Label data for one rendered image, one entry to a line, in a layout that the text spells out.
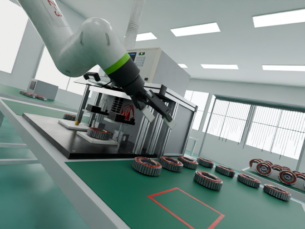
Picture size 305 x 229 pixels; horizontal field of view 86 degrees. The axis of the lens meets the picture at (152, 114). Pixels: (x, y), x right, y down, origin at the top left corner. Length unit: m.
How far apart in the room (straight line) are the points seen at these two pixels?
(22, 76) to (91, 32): 5.07
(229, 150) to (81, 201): 6.76
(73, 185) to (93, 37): 0.37
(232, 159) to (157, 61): 6.37
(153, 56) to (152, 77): 0.11
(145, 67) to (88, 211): 0.72
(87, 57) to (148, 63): 0.48
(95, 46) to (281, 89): 7.00
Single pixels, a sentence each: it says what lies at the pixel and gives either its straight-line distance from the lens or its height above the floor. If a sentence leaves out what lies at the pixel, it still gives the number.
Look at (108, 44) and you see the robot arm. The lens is 0.48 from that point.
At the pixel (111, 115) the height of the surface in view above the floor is 0.90.
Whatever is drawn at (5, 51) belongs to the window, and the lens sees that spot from 5.47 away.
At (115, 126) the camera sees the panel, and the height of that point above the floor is 0.82.
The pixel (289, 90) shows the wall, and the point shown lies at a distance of 7.24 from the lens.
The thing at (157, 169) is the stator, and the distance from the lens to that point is 0.62.
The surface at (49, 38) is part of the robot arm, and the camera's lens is 0.59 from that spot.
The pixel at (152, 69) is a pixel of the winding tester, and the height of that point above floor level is 1.19.
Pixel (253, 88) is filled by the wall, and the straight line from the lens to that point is 7.33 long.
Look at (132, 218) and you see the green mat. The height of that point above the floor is 0.75.
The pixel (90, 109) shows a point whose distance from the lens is 1.06.
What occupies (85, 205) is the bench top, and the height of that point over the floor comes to 0.73.
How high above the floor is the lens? 0.95
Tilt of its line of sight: 1 degrees up
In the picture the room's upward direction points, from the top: 17 degrees clockwise
